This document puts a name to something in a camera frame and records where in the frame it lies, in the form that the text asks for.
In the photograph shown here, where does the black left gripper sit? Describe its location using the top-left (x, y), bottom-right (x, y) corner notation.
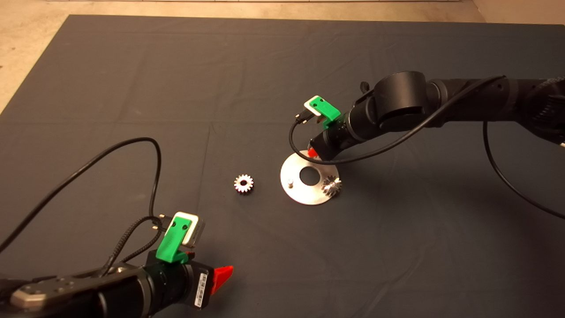
top-left (145, 250), bottom-right (234, 310)

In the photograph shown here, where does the braided black cable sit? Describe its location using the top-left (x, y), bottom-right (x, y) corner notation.
top-left (99, 216), bottom-right (170, 276)

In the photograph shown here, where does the right green camera mount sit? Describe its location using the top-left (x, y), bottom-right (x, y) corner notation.
top-left (309, 98), bottom-right (341, 129)

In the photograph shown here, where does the dark steel planetary gear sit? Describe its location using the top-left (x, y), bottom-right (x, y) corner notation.
top-left (321, 175), bottom-right (343, 197)

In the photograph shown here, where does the right camera black cable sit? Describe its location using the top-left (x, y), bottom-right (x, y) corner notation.
top-left (289, 75), bottom-right (565, 220)

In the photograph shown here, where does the round metal carrier plate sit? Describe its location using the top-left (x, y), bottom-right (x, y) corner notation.
top-left (280, 150), bottom-right (340, 206)

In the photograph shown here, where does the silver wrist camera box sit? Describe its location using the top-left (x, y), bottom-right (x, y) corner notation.
top-left (174, 212), bottom-right (206, 248)
top-left (304, 95), bottom-right (325, 117)

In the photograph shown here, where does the left green camera mount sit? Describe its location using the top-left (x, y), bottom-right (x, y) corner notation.
top-left (155, 216), bottom-right (193, 264)

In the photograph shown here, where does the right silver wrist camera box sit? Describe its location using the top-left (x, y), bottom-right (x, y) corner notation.
top-left (304, 95), bottom-right (325, 117)

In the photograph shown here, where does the thin smooth black cable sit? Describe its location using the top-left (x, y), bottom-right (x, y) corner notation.
top-left (0, 137), bottom-right (163, 254)

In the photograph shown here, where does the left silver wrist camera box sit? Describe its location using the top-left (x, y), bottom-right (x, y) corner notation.
top-left (174, 212), bottom-right (206, 248)

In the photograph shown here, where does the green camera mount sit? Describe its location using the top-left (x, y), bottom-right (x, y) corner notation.
top-left (309, 98), bottom-right (341, 129)
top-left (155, 216), bottom-right (193, 264)

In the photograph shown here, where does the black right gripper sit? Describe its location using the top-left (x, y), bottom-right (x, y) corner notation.
top-left (307, 119), bottom-right (356, 162)

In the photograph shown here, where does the dark grey table cloth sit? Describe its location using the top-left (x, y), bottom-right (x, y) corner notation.
top-left (0, 15), bottom-right (565, 318)

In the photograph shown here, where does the shiny steel planetary gear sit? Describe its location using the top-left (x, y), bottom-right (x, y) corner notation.
top-left (234, 174), bottom-right (254, 195)

